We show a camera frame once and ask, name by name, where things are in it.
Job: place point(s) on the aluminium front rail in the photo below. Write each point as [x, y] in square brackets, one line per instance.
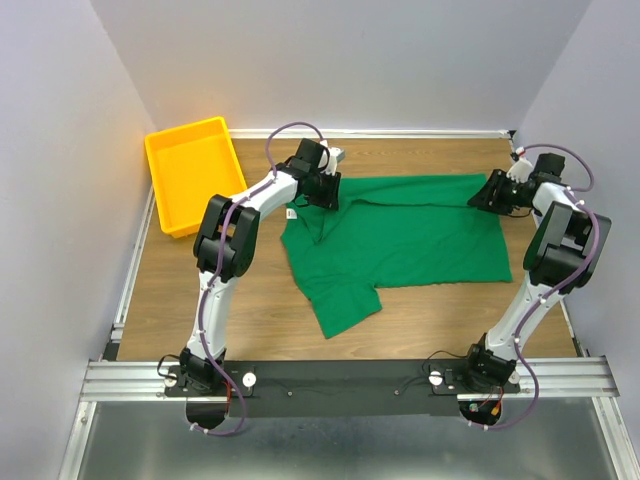
[580, 377]

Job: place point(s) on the aluminium rail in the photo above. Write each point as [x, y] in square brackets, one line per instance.
[580, 377]
[590, 176]
[112, 346]

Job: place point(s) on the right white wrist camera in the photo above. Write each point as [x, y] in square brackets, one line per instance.
[521, 167]

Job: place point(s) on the aluminium right side rail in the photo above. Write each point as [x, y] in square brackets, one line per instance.
[590, 176]

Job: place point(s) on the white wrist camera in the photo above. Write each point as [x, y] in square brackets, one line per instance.
[521, 167]
[331, 158]

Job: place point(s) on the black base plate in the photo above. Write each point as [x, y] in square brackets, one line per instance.
[348, 388]

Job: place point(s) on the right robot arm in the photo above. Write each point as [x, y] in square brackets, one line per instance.
[560, 258]

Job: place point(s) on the green t shirt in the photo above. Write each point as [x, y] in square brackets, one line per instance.
[390, 232]

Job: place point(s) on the yellow plastic tray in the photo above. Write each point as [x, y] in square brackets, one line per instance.
[189, 164]

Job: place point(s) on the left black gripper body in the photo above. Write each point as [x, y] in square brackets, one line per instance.
[323, 188]

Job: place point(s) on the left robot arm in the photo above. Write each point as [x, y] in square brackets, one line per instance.
[225, 246]

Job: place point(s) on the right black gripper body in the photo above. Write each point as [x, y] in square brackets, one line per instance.
[508, 191]

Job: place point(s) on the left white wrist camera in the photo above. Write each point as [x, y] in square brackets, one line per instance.
[331, 158]

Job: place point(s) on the aluminium left side rail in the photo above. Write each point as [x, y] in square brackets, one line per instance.
[112, 346]

